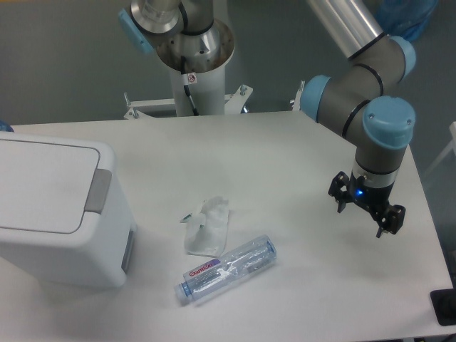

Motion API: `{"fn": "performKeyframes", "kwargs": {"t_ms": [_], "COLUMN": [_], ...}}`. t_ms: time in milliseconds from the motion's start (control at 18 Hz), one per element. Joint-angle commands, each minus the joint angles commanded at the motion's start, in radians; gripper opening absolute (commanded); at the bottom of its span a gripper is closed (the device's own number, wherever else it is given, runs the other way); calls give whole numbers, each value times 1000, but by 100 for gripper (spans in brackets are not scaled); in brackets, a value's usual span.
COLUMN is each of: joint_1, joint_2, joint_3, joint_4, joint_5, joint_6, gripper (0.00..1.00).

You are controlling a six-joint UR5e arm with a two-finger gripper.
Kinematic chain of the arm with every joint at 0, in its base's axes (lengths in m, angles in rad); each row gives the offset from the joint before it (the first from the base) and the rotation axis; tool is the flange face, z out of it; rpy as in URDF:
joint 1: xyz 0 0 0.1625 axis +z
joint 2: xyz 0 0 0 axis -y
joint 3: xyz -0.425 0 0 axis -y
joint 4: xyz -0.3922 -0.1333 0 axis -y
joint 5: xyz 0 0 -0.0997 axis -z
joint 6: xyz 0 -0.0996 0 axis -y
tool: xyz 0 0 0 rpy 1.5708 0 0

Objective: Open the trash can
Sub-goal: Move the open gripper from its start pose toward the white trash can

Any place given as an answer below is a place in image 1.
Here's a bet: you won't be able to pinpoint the white trash can lid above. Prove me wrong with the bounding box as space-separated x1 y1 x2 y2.
1 133 115 234

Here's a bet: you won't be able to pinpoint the blue plastic bag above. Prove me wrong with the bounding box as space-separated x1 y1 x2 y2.
375 0 439 42

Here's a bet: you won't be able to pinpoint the crumpled clear plastic wrapper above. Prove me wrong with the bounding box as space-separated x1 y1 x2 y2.
180 196 229 257

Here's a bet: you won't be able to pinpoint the black device at table edge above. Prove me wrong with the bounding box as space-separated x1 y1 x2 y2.
430 289 455 326

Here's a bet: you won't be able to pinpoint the black pedestal cable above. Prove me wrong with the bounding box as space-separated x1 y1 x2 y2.
180 56 199 117

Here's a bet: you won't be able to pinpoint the white frame at right edge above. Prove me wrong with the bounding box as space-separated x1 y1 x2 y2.
424 121 456 177

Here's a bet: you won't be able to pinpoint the grey robot arm, blue caps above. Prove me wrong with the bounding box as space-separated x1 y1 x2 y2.
118 1 416 234

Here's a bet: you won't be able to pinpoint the clear empty plastic bottle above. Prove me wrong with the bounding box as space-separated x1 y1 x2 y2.
175 235 277 306

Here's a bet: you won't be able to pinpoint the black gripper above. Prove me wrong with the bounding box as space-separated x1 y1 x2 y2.
328 171 406 238

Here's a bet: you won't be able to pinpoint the white trash can body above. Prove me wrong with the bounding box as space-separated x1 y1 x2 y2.
1 152 137 288

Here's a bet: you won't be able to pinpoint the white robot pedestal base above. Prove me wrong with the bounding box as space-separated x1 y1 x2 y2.
123 19 254 120

